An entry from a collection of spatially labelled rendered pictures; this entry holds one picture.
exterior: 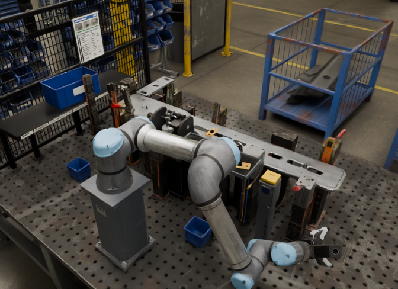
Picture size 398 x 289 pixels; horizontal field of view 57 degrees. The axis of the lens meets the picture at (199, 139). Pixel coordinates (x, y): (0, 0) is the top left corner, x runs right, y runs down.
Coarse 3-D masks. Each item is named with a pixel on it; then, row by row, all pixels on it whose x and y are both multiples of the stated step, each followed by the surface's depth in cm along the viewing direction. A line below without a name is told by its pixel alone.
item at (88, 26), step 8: (80, 16) 227; (88, 16) 233; (96, 16) 238; (72, 24) 225; (80, 24) 229; (88, 24) 235; (96, 24) 240; (80, 32) 231; (88, 32) 237; (96, 32) 242; (80, 40) 233; (88, 40) 239; (96, 40) 244; (80, 48) 235; (88, 48) 241; (96, 48) 246; (80, 56) 237; (88, 56) 243; (96, 56) 248; (80, 64) 239
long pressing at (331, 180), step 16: (144, 96) 237; (144, 112) 220; (176, 112) 220; (208, 128) 205; (224, 128) 205; (256, 144) 192; (272, 144) 193; (272, 160) 181; (304, 160) 181; (320, 176) 171; (336, 176) 171
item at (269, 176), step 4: (268, 172) 149; (272, 172) 149; (264, 176) 147; (268, 176) 147; (272, 176) 147; (276, 176) 147; (280, 176) 148; (264, 180) 146; (268, 180) 145; (272, 180) 145; (276, 180) 145
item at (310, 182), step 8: (304, 176) 163; (296, 184) 159; (304, 184) 158; (312, 184) 158; (296, 192) 161; (304, 192) 158; (312, 192) 162; (296, 200) 163; (304, 200) 160; (296, 208) 166; (304, 208) 163; (296, 216) 169; (304, 216) 169; (288, 224) 173; (296, 224) 171; (304, 224) 174; (288, 232) 176; (296, 232) 174; (304, 232) 181; (288, 240) 177; (296, 240) 175
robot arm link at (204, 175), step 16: (208, 160) 120; (192, 176) 119; (208, 176) 118; (192, 192) 119; (208, 192) 117; (208, 208) 120; (224, 208) 122; (224, 224) 121; (224, 240) 122; (240, 240) 125; (240, 256) 124; (240, 272) 125; (256, 272) 128; (240, 288) 126
